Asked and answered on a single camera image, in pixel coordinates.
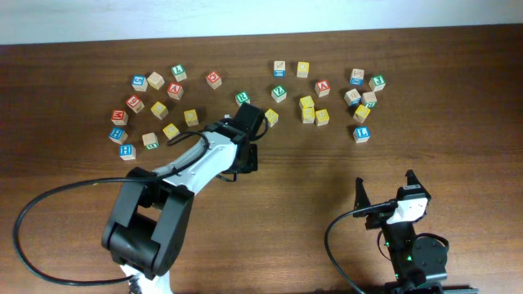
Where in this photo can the yellow block lower cluster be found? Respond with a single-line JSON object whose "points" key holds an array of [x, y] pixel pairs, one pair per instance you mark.
{"points": [[308, 115]]}

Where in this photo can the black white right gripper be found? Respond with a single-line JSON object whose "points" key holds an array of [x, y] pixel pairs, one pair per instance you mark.
{"points": [[378, 218]]}

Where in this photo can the yellow block right cluster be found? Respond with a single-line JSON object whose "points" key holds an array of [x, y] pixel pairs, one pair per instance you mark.
{"points": [[321, 117]]}

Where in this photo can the wooden block blue picture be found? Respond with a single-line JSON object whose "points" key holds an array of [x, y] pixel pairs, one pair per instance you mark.
{"points": [[357, 77]]}

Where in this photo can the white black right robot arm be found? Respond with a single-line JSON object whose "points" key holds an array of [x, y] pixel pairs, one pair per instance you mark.
{"points": [[418, 260]]}

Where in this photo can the yellow block centre left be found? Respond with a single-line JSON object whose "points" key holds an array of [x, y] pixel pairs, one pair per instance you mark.
{"points": [[191, 117]]}

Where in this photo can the yellow block top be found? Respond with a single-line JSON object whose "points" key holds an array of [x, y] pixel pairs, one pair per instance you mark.
{"points": [[303, 69]]}

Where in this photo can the yellow block far right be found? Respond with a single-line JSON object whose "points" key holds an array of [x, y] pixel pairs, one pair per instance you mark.
{"points": [[361, 113]]}

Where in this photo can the blue letter h block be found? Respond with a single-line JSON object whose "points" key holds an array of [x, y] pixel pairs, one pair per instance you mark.
{"points": [[118, 135], [127, 152]]}

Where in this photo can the wooden block blue edge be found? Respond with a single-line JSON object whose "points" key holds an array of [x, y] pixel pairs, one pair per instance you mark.
{"points": [[352, 97]]}

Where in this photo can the yellow block upper cluster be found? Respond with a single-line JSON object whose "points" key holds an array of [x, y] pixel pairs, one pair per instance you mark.
{"points": [[306, 102]]}

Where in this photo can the blue letter H block upper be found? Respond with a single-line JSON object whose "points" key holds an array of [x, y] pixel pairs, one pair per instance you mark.
{"points": [[118, 135]]}

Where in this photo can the yellow letter C block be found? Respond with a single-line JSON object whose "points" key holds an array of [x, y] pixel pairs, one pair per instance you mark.
{"points": [[159, 110]]}

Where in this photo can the red number six block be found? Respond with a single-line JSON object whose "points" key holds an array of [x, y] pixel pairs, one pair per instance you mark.
{"points": [[135, 104]]}

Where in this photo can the plain wooden block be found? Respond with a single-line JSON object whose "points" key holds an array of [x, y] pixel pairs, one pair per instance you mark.
{"points": [[155, 80]]}

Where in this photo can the red letter a block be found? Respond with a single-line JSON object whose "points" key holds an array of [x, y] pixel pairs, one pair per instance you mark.
{"points": [[322, 88], [175, 90]]}

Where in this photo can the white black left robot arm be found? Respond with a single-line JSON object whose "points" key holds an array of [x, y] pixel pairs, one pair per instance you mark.
{"points": [[147, 225]]}

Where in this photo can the red letter M block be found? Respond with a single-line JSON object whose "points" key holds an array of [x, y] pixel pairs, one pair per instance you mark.
{"points": [[119, 117]]}

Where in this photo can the yellow block lower left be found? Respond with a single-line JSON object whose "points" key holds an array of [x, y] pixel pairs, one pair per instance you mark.
{"points": [[171, 131]]}

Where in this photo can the blue letter H block lower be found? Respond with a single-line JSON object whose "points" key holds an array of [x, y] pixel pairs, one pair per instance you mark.
{"points": [[127, 152]]}

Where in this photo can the wooden block green edge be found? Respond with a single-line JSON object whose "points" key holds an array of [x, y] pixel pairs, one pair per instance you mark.
{"points": [[369, 99]]}

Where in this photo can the green letter L block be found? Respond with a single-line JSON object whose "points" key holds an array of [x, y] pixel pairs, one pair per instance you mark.
{"points": [[179, 73]]}

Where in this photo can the wooden block green side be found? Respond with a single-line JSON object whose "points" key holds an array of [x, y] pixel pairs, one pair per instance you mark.
{"points": [[150, 141]]}

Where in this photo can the wooden block blue side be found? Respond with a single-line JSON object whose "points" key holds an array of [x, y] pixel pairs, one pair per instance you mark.
{"points": [[279, 68]]}

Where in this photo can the yellow block cluster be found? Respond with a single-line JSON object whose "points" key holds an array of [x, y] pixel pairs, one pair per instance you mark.
{"points": [[308, 115], [321, 117], [306, 102]]}

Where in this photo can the green letter R block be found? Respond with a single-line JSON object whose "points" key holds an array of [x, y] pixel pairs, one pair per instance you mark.
{"points": [[242, 98]]}

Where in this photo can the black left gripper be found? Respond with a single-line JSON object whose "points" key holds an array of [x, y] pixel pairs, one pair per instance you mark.
{"points": [[252, 163]]}

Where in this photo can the blue number five block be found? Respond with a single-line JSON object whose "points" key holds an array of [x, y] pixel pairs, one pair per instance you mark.
{"points": [[139, 83]]}

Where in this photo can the red letter C block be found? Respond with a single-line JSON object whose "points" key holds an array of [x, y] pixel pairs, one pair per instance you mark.
{"points": [[214, 80]]}

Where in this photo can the blue letter L block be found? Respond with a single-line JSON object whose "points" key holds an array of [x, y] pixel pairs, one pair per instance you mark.
{"points": [[361, 134]]}

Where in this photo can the green letter J block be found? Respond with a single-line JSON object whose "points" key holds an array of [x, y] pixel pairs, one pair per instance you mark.
{"points": [[377, 83]]}

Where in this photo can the green letter Z block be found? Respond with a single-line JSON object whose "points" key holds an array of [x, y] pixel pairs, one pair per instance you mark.
{"points": [[279, 93]]}

